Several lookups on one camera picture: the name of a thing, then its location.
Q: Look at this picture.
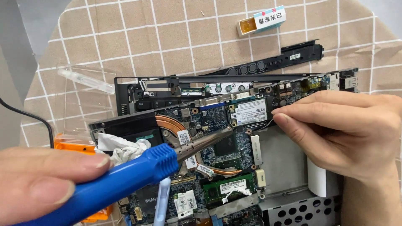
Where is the beige checked tablecloth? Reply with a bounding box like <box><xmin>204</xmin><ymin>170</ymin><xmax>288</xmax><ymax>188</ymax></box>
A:
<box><xmin>20</xmin><ymin>0</ymin><xmax>402</xmax><ymax>226</ymax></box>

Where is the crumpled white tissue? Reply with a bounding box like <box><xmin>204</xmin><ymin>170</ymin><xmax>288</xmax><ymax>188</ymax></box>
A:
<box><xmin>96</xmin><ymin>132</ymin><xmax>152</xmax><ymax>167</ymax></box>

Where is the wireless card with white label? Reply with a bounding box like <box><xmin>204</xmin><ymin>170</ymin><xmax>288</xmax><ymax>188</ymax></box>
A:
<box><xmin>229</xmin><ymin>98</ymin><xmax>268</xmax><ymax>127</ymax></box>

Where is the small card with white sticker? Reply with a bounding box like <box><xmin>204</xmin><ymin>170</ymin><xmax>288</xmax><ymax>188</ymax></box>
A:
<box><xmin>173</xmin><ymin>190</ymin><xmax>198</xmax><ymax>219</ymax></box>

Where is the black cooling fan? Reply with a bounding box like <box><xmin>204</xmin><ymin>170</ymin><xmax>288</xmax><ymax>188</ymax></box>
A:
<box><xmin>89</xmin><ymin>111</ymin><xmax>164</xmax><ymax>152</ymax></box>

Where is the white flat ribbon strip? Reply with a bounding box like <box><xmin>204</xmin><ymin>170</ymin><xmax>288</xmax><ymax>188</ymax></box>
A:
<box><xmin>307</xmin><ymin>157</ymin><xmax>328</xmax><ymax>198</ymax></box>

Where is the grey metal laptop chassis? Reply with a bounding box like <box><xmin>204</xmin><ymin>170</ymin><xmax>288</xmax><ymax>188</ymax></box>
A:
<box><xmin>257</xmin><ymin>126</ymin><xmax>343</xmax><ymax>226</ymax></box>

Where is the copper heat pipe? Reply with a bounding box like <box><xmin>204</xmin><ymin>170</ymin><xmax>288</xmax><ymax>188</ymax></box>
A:
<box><xmin>155</xmin><ymin>114</ymin><xmax>243</xmax><ymax>177</ymax></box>

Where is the thin grey antenna wire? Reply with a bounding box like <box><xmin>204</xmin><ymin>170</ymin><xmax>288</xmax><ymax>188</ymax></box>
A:
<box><xmin>251</xmin><ymin>121</ymin><xmax>277</xmax><ymax>131</ymax></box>

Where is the blue laptop motherboard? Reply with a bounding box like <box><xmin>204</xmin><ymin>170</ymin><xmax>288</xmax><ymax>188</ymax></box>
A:
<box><xmin>89</xmin><ymin>67</ymin><xmax>360</xmax><ymax>226</ymax></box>

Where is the blue handled soldering iron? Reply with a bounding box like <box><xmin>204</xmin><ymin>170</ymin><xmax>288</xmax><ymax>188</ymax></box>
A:
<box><xmin>13</xmin><ymin>126</ymin><xmax>235</xmax><ymax>226</ymax></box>

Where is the green memory module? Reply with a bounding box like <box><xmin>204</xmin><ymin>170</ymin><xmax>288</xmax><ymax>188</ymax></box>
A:
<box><xmin>202</xmin><ymin>173</ymin><xmax>257</xmax><ymax>203</ymax></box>

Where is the white blue plastic pry tool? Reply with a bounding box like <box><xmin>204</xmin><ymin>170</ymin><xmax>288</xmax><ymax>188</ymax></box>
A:
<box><xmin>153</xmin><ymin>176</ymin><xmax>172</xmax><ymax>226</ymax></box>

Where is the person's left hand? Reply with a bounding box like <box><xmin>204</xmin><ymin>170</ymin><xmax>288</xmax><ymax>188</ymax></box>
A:
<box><xmin>0</xmin><ymin>147</ymin><xmax>113</xmax><ymax>226</ymax></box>

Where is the black plastic bezel strip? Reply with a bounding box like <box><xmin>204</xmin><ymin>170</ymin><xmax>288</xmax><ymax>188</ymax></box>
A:
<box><xmin>204</xmin><ymin>39</ymin><xmax>324</xmax><ymax>76</ymax></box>

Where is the black power cable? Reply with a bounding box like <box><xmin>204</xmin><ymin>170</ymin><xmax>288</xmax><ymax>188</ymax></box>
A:
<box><xmin>0</xmin><ymin>97</ymin><xmax>56</xmax><ymax>149</ymax></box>

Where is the small white teal box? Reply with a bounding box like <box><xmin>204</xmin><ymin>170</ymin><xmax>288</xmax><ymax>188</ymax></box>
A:
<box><xmin>236</xmin><ymin>5</ymin><xmax>287</xmax><ymax>38</ymax></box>

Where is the orange plastic tool stand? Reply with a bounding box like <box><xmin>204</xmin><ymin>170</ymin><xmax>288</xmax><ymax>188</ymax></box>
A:
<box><xmin>53</xmin><ymin>133</ymin><xmax>113</xmax><ymax>223</ymax></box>

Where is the person's right hand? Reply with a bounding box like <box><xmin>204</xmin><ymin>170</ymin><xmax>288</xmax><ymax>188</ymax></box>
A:
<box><xmin>271</xmin><ymin>91</ymin><xmax>402</xmax><ymax>185</ymax></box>

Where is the clear plastic packaging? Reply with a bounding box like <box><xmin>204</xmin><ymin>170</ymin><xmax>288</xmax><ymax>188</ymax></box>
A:
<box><xmin>56</xmin><ymin>62</ymin><xmax>116</xmax><ymax>142</ymax></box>

